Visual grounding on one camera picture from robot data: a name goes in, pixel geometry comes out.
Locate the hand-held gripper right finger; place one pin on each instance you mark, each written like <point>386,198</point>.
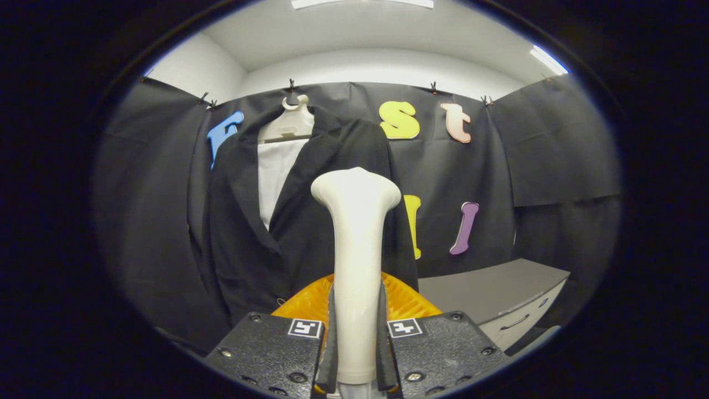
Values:
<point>383,354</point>

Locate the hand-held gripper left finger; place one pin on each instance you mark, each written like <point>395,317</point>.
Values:
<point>328,354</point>

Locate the white garment steamer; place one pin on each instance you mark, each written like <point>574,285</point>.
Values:
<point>357,249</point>

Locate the black jacket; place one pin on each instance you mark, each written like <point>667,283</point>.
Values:
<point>243,249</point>

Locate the white shirt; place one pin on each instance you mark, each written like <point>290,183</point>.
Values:
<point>277,177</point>

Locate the white clothes hanger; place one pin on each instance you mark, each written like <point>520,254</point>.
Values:
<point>293,124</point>

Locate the grey cabinet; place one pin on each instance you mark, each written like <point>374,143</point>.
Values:
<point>487,288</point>

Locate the black backdrop cloth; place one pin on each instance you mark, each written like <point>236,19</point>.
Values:
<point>526,144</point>

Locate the ceiling light panel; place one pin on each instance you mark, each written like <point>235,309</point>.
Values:
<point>548,59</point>
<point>360,3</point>

